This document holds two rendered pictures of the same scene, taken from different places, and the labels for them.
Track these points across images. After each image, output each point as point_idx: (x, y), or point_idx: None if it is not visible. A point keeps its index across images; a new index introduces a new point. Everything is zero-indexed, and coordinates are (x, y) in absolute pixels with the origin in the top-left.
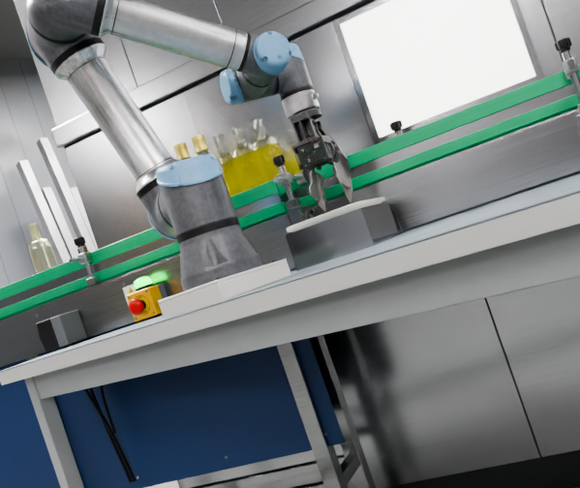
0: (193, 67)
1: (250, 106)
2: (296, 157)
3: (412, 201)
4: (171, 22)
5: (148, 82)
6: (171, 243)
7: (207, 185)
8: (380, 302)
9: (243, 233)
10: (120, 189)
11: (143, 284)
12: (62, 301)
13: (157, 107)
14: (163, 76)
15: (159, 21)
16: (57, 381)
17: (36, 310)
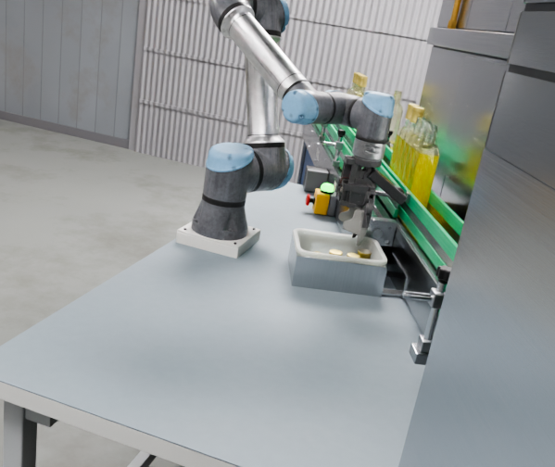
0: (478, 38)
1: (475, 105)
2: (337, 186)
3: (412, 284)
4: (251, 52)
5: (463, 31)
6: None
7: (213, 173)
8: None
9: (226, 214)
10: (431, 103)
11: (322, 189)
12: (329, 161)
13: (462, 56)
14: (469, 31)
15: (245, 48)
16: None
17: (326, 156)
